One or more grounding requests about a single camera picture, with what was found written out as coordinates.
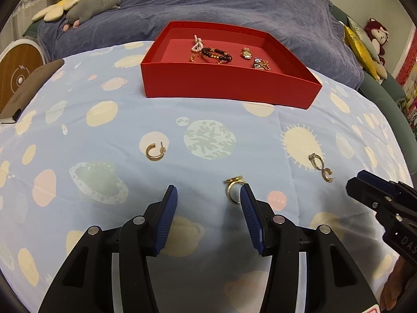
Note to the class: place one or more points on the gold wristwatch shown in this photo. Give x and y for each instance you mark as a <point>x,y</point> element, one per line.
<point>246,53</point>

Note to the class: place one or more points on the person's right forearm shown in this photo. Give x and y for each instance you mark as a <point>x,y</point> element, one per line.
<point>402,287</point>

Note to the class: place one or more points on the blue-grey blanket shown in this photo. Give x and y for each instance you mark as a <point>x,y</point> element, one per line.
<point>228,0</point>

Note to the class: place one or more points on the grey plush toy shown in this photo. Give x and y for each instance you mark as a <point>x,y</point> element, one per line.
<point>91,8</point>

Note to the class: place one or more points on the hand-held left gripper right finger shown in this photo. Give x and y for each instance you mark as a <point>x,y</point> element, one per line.
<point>252,221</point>

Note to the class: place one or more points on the silver wristwatch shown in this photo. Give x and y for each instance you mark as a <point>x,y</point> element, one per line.
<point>258,62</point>

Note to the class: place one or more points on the cream flower plush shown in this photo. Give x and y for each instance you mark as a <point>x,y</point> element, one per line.
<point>55,9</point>

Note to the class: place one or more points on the gold hoop earring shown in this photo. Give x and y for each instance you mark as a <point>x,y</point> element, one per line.
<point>325,177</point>
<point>153,158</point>

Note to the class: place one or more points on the white curtain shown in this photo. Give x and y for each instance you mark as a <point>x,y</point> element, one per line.
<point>22,16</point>

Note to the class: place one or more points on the yellow pillow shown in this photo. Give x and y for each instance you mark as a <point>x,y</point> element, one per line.
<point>358,49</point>

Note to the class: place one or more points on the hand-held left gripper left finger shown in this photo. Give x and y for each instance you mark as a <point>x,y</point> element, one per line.
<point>166,221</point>

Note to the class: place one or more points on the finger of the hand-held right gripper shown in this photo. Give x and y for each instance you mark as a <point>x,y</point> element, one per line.
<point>365,194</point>
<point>374,178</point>

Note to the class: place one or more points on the dark green sofa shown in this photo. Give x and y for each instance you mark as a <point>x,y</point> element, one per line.
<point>384,91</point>

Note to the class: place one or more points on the brown notebook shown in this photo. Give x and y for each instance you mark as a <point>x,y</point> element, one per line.
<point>29,88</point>

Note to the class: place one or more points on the red monkey plush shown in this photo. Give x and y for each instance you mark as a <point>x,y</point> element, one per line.
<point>376,37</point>

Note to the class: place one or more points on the pink lattice panel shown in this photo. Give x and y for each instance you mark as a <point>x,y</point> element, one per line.
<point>407,68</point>

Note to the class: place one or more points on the red cardboard box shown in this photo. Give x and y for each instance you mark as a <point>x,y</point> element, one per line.
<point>228,84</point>

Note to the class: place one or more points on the grey pillow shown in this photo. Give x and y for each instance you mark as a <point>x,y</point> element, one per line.
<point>363,36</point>

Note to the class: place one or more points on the white round wooden-top device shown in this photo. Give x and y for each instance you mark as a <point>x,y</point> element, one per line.
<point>13,71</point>

